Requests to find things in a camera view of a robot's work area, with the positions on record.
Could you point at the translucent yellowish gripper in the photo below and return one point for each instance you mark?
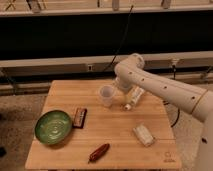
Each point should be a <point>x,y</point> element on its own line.
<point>128,97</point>

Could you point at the translucent white cup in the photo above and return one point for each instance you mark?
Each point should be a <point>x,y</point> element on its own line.
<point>106,95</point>

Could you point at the green ceramic bowl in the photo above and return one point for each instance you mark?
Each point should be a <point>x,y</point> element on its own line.
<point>53,127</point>

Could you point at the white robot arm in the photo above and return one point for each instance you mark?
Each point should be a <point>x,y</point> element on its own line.
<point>191,99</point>

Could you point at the white plastic bottle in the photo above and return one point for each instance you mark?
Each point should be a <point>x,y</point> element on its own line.
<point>136,95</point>

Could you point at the white wrapped packet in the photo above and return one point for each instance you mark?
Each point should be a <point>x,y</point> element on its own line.
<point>144,135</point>

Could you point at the wooden table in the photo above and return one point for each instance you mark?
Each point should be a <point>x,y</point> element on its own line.
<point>103,125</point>

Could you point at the brown chocolate bar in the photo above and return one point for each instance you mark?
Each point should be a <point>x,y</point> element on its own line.
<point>79,118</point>

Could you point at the red-brown sausage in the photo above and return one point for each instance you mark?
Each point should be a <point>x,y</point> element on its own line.
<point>99,152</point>

